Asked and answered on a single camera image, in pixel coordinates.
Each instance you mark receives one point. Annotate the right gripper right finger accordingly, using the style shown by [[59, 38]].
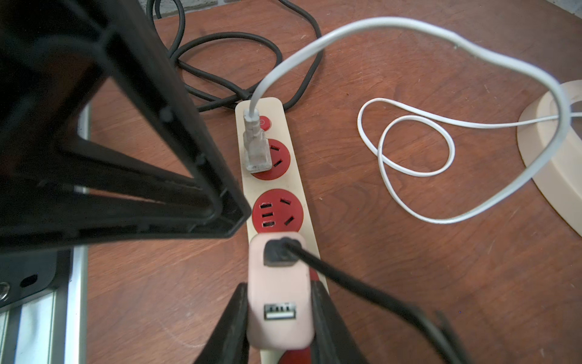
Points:
[[332, 342]]

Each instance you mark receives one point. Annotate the large beige desk fan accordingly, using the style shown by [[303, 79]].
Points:
[[560, 179]]

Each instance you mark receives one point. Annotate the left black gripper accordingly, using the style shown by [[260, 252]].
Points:
[[99, 139]]

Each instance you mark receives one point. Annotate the pink USB charger adapter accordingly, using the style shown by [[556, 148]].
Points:
[[279, 294]]

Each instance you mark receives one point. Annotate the aluminium front frame rail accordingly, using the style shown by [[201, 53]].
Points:
[[51, 326]]

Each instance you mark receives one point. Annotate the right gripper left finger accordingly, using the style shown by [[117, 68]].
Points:
[[228, 342]]

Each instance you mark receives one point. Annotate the beige red power strip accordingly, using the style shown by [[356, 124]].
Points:
[[278, 202]]

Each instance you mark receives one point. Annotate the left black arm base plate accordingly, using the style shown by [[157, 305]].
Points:
[[27, 276]]

